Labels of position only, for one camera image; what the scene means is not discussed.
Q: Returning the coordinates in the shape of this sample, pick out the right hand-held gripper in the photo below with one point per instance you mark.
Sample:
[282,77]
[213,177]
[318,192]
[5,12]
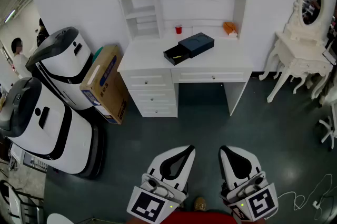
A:
[250,191]

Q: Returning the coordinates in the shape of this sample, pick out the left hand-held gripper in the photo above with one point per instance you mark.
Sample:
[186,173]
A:
[158,191]

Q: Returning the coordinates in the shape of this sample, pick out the dark blue drawer box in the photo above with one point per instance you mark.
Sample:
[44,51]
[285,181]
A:
[200,44]

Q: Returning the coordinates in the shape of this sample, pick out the brown cardboard box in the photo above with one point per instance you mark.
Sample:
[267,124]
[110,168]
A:
[105,81]

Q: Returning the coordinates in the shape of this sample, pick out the person's brown shoe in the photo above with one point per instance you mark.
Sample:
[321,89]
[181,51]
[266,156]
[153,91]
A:
[200,204]

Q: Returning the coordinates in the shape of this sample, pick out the person's red shirt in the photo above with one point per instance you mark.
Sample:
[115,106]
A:
[197,219]

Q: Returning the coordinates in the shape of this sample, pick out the wide white desk drawer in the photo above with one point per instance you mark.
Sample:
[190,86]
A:
[194,77]

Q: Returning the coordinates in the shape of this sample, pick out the white chair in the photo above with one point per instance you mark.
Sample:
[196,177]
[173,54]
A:
[329,133]

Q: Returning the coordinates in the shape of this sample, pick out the white desk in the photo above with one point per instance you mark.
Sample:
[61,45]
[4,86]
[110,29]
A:
[147,60]

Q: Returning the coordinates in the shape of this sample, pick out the white and black service robot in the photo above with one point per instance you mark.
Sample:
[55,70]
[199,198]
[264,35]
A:
[52,133]
[65,60]

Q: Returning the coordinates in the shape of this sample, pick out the white round stool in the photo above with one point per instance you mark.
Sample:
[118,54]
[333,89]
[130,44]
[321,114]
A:
[59,219]

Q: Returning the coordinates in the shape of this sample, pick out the white ornate vanity table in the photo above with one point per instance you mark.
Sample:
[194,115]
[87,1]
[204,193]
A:
[302,60]

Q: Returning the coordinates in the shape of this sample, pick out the green round object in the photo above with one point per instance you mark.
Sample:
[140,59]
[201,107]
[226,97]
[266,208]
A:
[97,54]

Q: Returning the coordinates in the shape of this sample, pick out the red plastic cup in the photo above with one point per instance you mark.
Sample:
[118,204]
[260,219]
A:
[178,29]

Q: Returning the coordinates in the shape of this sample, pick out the white metal rack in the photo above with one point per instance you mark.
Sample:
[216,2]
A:
[34,162]

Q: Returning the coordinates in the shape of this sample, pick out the orange and white plush toy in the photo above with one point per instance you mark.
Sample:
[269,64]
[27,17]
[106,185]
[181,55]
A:
[229,28]

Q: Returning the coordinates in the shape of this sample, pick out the dark framed panel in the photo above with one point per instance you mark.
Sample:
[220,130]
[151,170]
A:
[329,56]

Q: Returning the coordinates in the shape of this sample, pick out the white oval vanity mirror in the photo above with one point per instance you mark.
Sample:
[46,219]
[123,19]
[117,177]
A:
[312,4]

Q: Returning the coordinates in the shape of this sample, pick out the ceiling light strip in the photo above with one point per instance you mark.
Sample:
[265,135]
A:
[10,15]

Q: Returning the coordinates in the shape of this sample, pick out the black metal frame chair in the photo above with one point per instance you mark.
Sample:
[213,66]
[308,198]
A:
[39,211]

